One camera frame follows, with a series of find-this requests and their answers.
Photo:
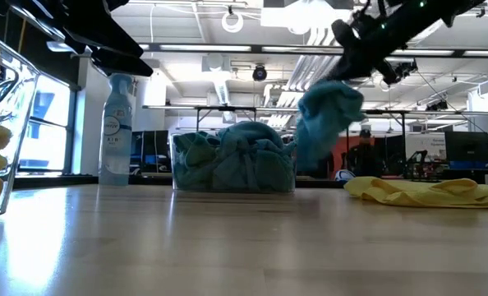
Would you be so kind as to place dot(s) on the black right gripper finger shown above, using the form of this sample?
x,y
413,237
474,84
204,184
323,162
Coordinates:
x,y
351,67

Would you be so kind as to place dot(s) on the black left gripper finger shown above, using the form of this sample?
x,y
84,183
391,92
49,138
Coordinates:
x,y
104,33
121,61

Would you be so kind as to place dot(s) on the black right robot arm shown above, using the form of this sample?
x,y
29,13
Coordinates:
x,y
433,16

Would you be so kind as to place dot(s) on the black ceiling spotlight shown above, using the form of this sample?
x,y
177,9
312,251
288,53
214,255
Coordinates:
x,y
437,106
406,70

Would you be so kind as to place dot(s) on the pale blue air freshener bottle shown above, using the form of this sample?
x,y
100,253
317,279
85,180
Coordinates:
x,y
116,144

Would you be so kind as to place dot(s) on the long overhead light bar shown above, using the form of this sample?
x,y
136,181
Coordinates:
x,y
203,47

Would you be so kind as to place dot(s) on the orange partition panel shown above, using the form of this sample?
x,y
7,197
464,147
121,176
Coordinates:
x,y
338,152

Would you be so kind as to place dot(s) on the clear plastic basket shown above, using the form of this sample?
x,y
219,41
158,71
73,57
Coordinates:
x,y
172,164
30,103

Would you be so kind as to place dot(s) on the black framed background table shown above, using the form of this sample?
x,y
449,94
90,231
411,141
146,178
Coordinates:
x,y
211,108

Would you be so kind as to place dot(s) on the black and white ball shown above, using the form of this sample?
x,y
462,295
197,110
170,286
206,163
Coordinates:
x,y
344,176

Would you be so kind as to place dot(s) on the black dome ceiling camera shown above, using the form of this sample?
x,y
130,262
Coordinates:
x,y
259,73

